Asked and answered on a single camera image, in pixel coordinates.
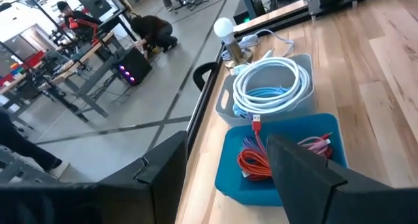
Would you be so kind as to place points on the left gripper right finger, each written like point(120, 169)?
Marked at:
point(307, 191)

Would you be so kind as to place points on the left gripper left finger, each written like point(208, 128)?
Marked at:
point(153, 191)

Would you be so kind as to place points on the teal plastic bin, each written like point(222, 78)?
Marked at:
point(235, 191)

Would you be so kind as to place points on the pale grey plastic bin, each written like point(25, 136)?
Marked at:
point(307, 103)

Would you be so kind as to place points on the black computer tower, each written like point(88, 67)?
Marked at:
point(137, 65)

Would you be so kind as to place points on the person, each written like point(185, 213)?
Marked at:
point(153, 29)
point(78, 20)
point(19, 145)

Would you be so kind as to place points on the wooden workbench black legs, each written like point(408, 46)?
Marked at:
point(81, 57)

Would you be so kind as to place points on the brass lamp with white bulb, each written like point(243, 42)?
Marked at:
point(223, 28)

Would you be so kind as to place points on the black computer monitor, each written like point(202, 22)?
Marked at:
point(93, 2)

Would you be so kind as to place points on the black aluminium table frame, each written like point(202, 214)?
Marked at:
point(202, 100)

